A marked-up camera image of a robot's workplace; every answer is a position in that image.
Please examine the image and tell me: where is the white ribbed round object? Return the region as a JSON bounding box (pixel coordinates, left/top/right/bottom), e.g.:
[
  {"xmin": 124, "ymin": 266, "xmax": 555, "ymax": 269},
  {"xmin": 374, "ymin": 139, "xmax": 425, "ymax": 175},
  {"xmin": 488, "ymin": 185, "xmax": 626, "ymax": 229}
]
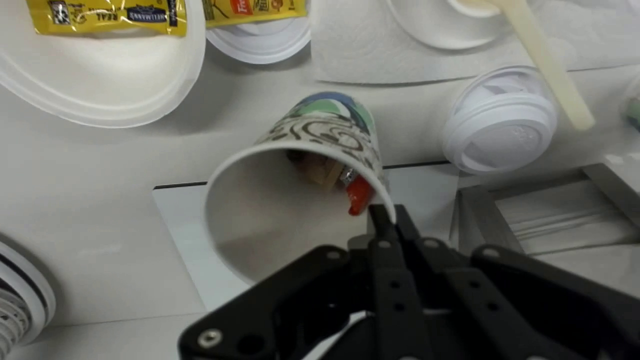
[{"xmin": 0, "ymin": 231, "xmax": 59, "ymax": 360}]

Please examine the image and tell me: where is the printed paper coffee cup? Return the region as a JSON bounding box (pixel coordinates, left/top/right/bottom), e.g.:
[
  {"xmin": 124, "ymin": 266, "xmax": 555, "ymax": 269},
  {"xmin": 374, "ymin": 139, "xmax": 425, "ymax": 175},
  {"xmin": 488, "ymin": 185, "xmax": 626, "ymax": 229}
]
[{"xmin": 201, "ymin": 87, "xmax": 399, "ymax": 284}]

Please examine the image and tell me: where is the grey metal frame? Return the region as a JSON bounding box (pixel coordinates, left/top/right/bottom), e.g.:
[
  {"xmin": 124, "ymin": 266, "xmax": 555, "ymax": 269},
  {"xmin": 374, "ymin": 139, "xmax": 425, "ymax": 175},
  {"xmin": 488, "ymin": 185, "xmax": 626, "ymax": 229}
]
[{"xmin": 449, "ymin": 159, "xmax": 640, "ymax": 258}]

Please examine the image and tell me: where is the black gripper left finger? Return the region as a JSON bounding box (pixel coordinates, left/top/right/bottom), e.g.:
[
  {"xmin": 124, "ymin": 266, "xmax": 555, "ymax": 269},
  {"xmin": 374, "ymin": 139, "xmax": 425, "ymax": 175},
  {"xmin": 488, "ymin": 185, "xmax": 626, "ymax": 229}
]
[{"xmin": 177, "ymin": 201, "xmax": 430, "ymax": 360}]

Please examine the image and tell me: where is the white plastic cup lid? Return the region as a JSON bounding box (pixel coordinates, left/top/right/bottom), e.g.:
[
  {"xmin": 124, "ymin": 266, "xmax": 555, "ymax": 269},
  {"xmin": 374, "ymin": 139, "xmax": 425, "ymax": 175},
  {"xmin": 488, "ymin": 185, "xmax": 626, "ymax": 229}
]
[{"xmin": 439, "ymin": 63, "xmax": 560, "ymax": 175}]

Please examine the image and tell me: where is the brown snack packet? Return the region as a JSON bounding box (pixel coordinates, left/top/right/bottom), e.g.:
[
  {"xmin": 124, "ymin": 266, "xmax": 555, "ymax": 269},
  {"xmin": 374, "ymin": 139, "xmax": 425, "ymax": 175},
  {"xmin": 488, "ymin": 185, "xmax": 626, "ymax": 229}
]
[{"xmin": 286, "ymin": 150, "xmax": 357, "ymax": 193}]

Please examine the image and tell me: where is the white flat board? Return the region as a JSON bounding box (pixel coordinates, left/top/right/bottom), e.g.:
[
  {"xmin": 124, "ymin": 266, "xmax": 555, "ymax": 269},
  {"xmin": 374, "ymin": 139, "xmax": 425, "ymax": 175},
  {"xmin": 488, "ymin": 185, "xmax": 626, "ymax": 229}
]
[{"xmin": 150, "ymin": 161, "xmax": 463, "ymax": 311}]

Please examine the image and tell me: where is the yellow packet with red print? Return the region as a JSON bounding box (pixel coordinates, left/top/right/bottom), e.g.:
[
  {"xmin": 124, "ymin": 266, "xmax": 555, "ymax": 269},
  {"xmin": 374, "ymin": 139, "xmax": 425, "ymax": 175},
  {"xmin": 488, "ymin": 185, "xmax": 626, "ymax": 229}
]
[{"xmin": 201, "ymin": 0, "xmax": 310, "ymax": 29}]

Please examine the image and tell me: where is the small white paper plate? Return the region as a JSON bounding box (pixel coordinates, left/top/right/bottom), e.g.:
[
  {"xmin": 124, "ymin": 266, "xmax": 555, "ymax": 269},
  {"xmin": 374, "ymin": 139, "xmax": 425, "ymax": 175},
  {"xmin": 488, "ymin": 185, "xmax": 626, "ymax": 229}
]
[{"xmin": 205, "ymin": 16, "xmax": 313, "ymax": 65}]

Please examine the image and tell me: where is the large white paper bowl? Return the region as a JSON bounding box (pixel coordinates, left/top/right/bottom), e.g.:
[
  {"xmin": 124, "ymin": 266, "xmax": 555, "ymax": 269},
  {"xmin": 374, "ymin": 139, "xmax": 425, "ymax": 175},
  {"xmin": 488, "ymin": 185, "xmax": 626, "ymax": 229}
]
[{"xmin": 0, "ymin": 0, "xmax": 207, "ymax": 129}]

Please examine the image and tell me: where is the red ketchup packet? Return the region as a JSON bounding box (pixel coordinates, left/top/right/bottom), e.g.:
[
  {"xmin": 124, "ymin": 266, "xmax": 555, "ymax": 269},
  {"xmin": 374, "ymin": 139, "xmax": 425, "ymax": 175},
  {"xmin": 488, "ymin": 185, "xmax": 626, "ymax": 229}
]
[{"xmin": 343, "ymin": 174, "xmax": 380, "ymax": 219}]

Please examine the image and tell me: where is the yellow packet with black print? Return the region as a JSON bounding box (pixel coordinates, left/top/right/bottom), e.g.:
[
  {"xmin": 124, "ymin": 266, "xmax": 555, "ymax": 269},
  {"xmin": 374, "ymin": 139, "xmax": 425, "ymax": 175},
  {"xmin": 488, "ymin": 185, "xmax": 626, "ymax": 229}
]
[{"xmin": 24, "ymin": 0, "xmax": 190, "ymax": 37}]

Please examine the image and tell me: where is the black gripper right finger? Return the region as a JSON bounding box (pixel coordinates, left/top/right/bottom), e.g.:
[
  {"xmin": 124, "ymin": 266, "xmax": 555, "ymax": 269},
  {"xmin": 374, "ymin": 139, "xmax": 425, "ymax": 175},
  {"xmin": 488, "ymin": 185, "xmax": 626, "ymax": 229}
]
[{"xmin": 392, "ymin": 205, "xmax": 640, "ymax": 360}]

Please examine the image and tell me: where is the beige wooden spoon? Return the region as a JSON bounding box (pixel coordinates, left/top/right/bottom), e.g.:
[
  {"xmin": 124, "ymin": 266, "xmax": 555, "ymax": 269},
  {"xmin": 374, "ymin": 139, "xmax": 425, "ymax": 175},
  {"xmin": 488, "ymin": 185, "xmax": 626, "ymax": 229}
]
[{"xmin": 452, "ymin": 0, "xmax": 596, "ymax": 132}]

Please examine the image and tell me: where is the white paper napkin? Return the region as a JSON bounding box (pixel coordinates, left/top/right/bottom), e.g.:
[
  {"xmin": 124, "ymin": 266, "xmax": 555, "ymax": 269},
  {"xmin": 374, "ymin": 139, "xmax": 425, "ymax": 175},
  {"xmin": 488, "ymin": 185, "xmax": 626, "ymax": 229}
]
[{"xmin": 310, "ymin": 0, "xmax": 640, "ymax": 87}]

